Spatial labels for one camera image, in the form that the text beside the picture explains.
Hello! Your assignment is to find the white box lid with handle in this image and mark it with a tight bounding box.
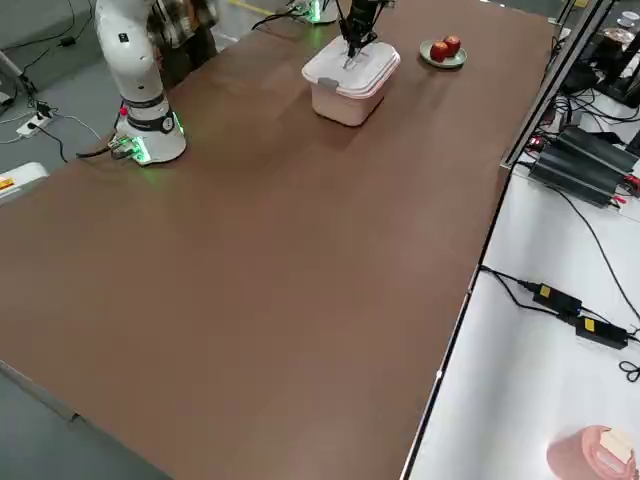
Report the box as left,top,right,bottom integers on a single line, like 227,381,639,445
301,38,402,99

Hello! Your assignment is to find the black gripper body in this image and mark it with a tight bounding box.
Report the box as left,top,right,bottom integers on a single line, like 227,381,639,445
347,0,397,33

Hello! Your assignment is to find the white plastic storage box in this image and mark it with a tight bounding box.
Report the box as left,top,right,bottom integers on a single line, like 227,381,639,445
309,74,387,128

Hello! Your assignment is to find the pink cup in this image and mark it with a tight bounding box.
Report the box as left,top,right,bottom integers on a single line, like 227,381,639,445
545,424,640,480

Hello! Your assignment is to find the black base cable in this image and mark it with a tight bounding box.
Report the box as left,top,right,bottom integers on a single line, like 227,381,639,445
74,142,124,161

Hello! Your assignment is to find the aluminium middle frame post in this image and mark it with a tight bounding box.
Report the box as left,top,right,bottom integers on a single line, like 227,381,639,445
498,0,617,172

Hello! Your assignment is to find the black power brick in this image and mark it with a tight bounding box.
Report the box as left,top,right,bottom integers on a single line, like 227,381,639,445
528,144,631,207
554,127,640,174

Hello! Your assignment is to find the person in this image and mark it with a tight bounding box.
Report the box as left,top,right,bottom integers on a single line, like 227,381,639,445
146,0,220,90

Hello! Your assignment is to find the white power strip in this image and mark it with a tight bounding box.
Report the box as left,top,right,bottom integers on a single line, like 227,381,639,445
15,114,54,139

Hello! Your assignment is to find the white control cabinet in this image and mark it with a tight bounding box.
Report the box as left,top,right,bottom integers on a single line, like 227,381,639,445
0,161,50,207

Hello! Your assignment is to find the black power adapter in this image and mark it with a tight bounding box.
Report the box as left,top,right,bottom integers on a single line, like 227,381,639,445
574,316,629,351
532,282,584,315

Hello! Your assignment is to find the pale green plate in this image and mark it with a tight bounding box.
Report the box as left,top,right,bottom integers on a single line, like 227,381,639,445
418,38,469,70

